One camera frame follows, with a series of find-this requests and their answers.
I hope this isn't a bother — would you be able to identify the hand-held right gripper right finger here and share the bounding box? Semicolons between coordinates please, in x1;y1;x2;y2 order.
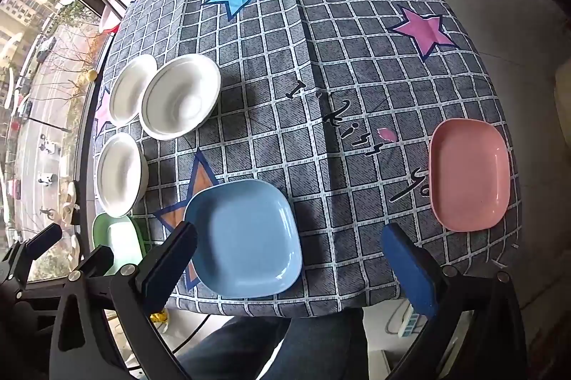
380;222;542;380

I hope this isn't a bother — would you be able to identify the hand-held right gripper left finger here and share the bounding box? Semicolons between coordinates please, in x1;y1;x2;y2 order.
48;222;198;380

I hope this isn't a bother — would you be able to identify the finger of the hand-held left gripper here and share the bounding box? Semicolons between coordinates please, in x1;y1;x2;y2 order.
24;223;63;261

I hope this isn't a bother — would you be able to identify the white bowl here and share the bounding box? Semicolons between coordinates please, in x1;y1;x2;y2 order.
140;54;222;141

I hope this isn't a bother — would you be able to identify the white power strip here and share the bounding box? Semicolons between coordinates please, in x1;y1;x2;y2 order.
397;302;424;338

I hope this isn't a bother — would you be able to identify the green plate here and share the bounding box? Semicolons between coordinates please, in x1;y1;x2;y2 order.
92;213;148;276

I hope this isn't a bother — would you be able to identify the blue square plate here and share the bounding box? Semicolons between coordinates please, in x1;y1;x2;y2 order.
184;178;303;299

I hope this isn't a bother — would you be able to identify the white plate lower left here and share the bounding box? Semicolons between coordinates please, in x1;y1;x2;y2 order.
96;133;149;217

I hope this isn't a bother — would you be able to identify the white plate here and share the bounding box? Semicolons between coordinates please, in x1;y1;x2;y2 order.
108;54;158;127
96;133;149;217

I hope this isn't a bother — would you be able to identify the pink rectangular plate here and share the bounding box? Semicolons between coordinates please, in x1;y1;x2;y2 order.
428;118;510;233

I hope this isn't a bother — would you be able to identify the white plate upper left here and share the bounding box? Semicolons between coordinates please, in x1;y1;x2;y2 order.
108;54;158;127

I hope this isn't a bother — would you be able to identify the checked star print tablecloth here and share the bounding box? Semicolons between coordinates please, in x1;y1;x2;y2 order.
91;0;522;318

